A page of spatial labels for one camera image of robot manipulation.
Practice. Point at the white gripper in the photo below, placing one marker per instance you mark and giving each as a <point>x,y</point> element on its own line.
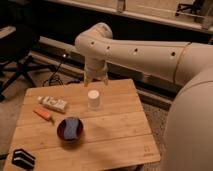
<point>95,69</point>

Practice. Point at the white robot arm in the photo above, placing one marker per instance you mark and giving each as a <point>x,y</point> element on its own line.
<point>188,137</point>

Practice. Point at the black and white eraser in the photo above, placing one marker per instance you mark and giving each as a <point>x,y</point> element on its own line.
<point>23,159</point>

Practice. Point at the white tube with label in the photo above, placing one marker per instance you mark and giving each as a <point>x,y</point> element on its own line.
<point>52,103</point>

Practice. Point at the wooden table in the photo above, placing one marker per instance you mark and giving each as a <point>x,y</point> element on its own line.
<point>115,135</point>

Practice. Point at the blue sponge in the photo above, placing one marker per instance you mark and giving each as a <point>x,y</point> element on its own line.
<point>70,131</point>

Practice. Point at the dark red bowl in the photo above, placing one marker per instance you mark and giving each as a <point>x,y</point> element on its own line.
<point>62,125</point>

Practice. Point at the orange marker pen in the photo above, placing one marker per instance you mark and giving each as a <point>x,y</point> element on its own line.
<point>43,114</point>

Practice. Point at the black office chair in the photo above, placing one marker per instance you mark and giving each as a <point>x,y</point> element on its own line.
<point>15,57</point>

